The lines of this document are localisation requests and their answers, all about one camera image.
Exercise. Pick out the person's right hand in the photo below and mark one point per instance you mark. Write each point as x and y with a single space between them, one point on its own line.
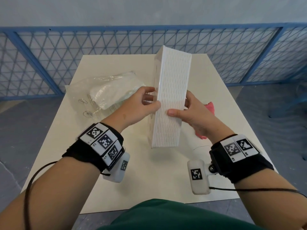
199 119

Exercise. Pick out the person's left hand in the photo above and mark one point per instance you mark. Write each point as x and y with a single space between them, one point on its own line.
129 112

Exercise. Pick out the pink cleaning cloth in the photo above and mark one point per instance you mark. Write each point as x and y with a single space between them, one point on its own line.
209 107

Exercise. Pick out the white tissue box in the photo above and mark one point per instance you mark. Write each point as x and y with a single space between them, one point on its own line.
172 81

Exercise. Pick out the clear plastic tissue packet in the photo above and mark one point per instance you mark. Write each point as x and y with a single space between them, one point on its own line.
81 93

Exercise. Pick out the person's right forearm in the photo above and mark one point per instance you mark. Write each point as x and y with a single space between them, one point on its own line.
271 208

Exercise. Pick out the person's left forearm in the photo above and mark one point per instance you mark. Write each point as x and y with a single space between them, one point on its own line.
55 196

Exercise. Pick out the black left wristband with markers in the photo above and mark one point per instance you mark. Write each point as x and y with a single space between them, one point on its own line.
81 153

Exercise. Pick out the black wristband with markers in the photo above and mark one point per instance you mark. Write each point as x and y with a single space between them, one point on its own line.
244 170
81 153

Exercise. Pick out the black right wristband with markers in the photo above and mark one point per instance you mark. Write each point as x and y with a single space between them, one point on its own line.
244 170

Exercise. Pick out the blue mesh fence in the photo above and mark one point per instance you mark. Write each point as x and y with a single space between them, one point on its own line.
144 28

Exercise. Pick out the green shirt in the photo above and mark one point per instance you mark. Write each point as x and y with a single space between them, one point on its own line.
172 215

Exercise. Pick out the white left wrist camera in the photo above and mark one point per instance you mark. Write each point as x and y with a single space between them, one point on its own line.
115 176

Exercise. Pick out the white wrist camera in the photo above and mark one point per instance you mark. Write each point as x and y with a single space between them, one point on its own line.
199 186
115 176

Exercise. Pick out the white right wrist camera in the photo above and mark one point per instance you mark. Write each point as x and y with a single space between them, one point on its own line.
199 186

